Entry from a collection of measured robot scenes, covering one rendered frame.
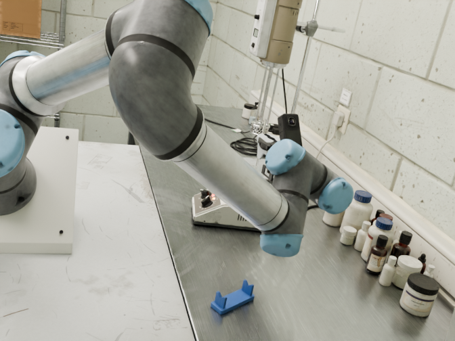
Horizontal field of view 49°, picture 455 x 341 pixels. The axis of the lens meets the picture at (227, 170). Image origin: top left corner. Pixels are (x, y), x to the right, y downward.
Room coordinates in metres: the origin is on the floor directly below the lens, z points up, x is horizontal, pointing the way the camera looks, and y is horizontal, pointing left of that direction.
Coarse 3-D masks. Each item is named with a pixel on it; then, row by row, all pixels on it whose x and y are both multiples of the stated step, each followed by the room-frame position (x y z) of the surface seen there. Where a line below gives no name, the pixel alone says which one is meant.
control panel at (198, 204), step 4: (196, 196) 1.28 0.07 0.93; (212, 196) 1.25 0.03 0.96; (216, 196) 1.25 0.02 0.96; (196, 200) 1.26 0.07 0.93; (200, 200) 1.25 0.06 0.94; (212, 200) 1.23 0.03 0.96; (216, 200) 1.22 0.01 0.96; (196, 204) 1.23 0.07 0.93; (200, 204) 1.23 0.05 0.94; (212, 204) 1.20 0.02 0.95; (216, 204) 1.20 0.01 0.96; (220, 204) 1.19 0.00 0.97; (196, 208) 1.21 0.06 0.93; (200, 208) 1.20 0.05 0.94; (204, 208) 1.19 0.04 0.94; (208, 208) 1.19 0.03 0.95; (196, 212) 1.19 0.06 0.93
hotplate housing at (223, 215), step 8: (192, 200) 1.27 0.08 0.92; (192, 208) 1.24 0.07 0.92; (216, 208) 1.19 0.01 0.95; (224, 208) 1.19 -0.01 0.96; (200, 216) 1.18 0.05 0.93; (208, 216) 1.18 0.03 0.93; (216, 216) 1.18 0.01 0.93; (224, 216) 1.19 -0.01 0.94; (232, 216) 1.19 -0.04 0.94; (240, 216) 1.19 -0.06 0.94; (200, 224) 1.18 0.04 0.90; (208, 224) 1.18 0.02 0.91; (216, 224) 1.19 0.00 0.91; (224, 224) 1.19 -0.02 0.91; (232, 224) 1.19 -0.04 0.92; (240, 224) 1.19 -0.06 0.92; (248, 224) 1.20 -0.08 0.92
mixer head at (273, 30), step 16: (272, 0) 1.62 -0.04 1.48; (288, 0) 1.62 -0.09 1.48; (256, 16) 1.64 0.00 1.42; (272, 16) 1.62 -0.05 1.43; (288, 16) 1.63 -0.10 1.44; (256, 32) 1.65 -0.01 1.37; (272, 32) 1.63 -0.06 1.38; (288, 32) 1.63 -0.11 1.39; (256, 48) 1.62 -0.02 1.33; (272, 48) 1.62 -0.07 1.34; (288, 48) 1.64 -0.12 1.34; (272, 64) 1.63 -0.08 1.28
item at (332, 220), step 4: (344, 212) 1.33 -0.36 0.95; (324, 216) 1.35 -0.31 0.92; (328, 216) 1.34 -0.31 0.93; (332, 216) 1.33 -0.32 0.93; (336, 216) 1.33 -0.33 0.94; (340, 216) 1.33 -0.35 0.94; (324, 220) 1.34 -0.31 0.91; (328, 220) 1.33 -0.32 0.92; (332, 220) 1.33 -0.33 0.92; (336, 220) 1.33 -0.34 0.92; (340, 220) 1.33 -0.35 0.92; (328, 224) 1.33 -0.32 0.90; (332, 224) 1.33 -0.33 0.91; (336, 224) 1.33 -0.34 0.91; (340, 224) 1.33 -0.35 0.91
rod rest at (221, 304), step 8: (248, 288) 0.89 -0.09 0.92; (216, 296) 0.84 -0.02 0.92; (224, 296) 0.83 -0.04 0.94; (232, 296) 0.87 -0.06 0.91; (240, 296) 0.88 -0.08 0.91; (248, 296) 0.89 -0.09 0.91; (216, 304) 0.84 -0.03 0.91; (224, 304) 0.83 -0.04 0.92; (232, 304) 0.85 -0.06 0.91; (240, 304) 0.86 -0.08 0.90; (224, 312) 0.83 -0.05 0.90
